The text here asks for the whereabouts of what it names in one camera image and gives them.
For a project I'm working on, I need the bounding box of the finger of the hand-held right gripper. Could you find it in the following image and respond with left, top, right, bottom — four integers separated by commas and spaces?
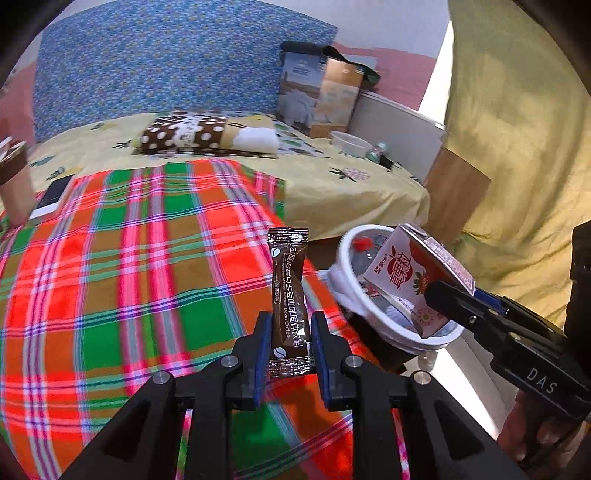
475, 286, 514, 315
425, 279, 504, 333

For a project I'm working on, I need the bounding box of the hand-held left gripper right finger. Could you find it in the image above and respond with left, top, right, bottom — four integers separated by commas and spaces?
310, 311, 527, 480

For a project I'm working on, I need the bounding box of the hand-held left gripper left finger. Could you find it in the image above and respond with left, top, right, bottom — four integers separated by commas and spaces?
60, 311, 273, 480

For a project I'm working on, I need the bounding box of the brown coffee sachet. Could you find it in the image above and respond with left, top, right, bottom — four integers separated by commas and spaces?
267, 226, 317, 380

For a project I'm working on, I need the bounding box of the pink milk carton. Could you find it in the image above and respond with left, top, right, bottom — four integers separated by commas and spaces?
362, 224, 477, 340

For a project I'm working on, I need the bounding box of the white trash bin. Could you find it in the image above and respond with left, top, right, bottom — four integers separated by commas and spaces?
323, 224, 465, 370

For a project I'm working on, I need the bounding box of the clear red label plastic bottle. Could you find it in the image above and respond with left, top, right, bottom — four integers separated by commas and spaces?
351, 235, 384, 259

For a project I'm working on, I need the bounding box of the person's right hand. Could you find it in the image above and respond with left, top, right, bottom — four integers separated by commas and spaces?
499, 397, 583, 462

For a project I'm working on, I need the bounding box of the wooden panel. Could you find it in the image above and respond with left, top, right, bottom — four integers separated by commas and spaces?
422, 147, 492, 245

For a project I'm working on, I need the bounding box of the plaid cloth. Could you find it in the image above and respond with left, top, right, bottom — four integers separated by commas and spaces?
0, 158, 384, 480

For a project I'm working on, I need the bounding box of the bed with yellow sheet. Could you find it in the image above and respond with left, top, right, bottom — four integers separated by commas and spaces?
28, 108, 432, 241

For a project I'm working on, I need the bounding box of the yellow curtain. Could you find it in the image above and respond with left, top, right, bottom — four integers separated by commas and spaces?
445, 0, 591, 328

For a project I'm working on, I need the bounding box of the white bedside panel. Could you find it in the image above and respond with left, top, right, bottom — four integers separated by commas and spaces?
351, 90, 448, 183

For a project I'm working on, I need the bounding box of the white bowl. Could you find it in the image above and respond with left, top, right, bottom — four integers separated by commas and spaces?
329, 130, 372, 158

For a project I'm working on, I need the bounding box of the grey patterned pillow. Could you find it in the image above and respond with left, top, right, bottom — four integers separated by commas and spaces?
272, 121, 333, 160

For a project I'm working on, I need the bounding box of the brown polka dot pillow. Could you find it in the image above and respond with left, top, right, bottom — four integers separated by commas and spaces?
131, 114, 280, 158

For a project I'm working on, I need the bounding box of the printed paper shopping bag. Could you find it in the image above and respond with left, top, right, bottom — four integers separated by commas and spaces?
276, 41, 382, 139

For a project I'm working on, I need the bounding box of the white smartphone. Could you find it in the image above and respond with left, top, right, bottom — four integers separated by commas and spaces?
30, 174, 77, 219

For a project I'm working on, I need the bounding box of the blue patterned headboard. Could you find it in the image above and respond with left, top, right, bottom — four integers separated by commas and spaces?
32, 4, 338, 141

